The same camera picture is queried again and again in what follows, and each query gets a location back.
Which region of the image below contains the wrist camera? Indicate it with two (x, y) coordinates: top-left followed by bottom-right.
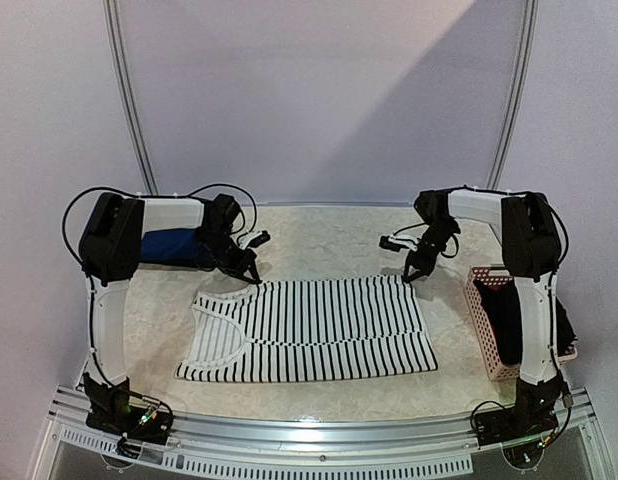
(236, 230), (271, 250)
(379, 234), (419, 252)

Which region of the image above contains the right aluminium corner post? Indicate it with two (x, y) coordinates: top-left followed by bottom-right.
(486, 0), (539, 190)

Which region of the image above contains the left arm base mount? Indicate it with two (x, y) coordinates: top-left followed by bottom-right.
(82, 373), (174, 445)

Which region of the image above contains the black garment in basket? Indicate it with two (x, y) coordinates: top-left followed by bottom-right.
(473, 279), (577, 366)

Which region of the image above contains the folded blue garment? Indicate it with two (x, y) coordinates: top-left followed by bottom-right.
(140, 228), (216, 271)

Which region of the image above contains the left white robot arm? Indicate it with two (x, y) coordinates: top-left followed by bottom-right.
(78, 188), (270, 387)

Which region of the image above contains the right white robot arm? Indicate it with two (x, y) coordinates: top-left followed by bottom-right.
(402, 186), (563, 386)

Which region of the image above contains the left aluminium corner post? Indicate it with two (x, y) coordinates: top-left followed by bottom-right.
(103, 0), (158, 194)

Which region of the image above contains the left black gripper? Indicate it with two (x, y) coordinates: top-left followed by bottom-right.
(195, 229), (260, 284)

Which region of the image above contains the black white striped tank top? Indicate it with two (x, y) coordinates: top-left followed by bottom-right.
(175, 275), (438, 383)

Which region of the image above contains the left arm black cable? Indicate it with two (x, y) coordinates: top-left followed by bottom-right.
(61, 183), (260, 371)

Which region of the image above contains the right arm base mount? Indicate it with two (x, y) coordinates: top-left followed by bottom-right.
(469, 377), (573, 449)

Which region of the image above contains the pink perforated laundry basket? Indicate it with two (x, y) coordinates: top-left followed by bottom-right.
(464, 267), (577, 385)

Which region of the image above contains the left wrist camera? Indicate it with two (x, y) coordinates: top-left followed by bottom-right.
(236, 230), (271, 250)

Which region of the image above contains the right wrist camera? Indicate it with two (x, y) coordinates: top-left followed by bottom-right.
(379, 234), (419, 252)

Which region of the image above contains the aluminium front rail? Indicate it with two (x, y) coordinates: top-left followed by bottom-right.
(30, 387), (615, 479)

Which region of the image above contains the aluminium corner post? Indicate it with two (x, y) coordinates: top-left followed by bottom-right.
(103, 0), (158, 194)
(486, 0), (539, 190)

